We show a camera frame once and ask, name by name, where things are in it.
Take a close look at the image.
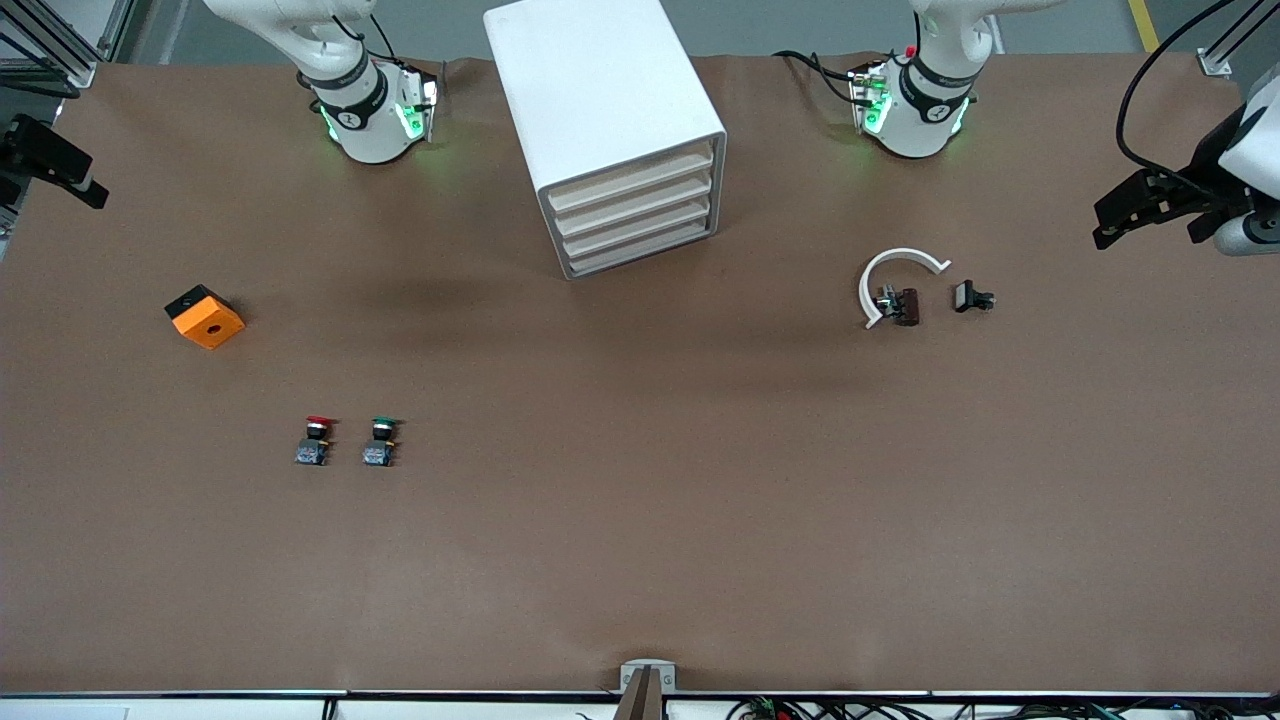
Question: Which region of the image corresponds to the black cable bundle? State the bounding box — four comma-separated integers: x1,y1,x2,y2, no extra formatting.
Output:
725,696,1280,720

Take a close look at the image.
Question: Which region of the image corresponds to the red push button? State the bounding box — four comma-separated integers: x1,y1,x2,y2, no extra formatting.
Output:
294,415,339,468

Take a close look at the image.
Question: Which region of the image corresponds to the green push button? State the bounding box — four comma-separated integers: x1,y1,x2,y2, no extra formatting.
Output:
361,416,407,469

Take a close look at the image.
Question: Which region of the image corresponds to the black arm base cable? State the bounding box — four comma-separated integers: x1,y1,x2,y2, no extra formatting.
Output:
772,48,869,107

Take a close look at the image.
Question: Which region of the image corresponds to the yellow floor tape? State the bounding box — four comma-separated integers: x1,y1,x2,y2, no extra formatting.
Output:
1128,0,1163,54

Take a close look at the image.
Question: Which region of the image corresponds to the white table edge rail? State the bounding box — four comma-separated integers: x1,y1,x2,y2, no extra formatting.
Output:
0,689,1280,720

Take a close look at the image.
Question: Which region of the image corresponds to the orange and black button box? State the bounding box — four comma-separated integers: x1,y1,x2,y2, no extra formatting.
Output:
164,284,246,351

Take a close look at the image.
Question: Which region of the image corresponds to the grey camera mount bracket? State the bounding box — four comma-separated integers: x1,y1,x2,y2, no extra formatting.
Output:
613,659,678,720

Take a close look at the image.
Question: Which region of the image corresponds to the white curved plastic bracket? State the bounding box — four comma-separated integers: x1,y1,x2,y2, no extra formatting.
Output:
858,247,952,330

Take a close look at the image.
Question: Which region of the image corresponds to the brown contact block with metal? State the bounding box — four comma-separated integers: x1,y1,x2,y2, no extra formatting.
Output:
876,285,922,328

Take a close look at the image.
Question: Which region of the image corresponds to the aluminium frame profile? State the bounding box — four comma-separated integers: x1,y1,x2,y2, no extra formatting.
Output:
1198,0,1280,78
0,0,153,101

